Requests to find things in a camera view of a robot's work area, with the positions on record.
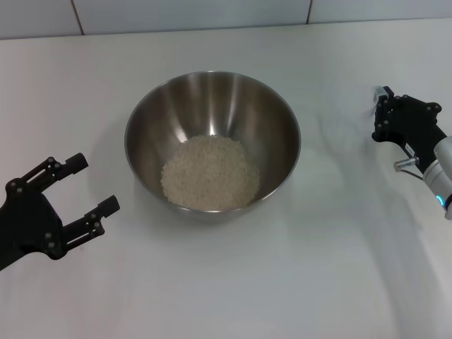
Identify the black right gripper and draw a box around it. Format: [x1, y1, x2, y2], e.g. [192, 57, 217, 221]
[370, 85, 448, 174]

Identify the stainless steel mixing bowl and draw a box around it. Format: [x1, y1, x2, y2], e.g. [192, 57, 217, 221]
[124, 70, 302, 224]

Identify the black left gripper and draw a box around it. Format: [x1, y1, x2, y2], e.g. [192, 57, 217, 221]
[0, 152, 121, 271]

